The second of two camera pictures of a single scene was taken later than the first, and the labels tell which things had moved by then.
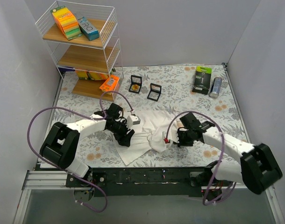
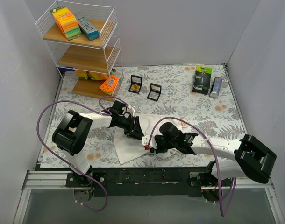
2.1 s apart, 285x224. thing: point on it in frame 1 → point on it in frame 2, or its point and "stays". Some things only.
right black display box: x=155 y=92 stays
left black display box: x=136 y=81 stays
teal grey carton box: x=91 y=32 stays
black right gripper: x=181 y=136 → x=157 y=144
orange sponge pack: x=67 y=22 stays
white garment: x=158 y=129 → x=164 y=155
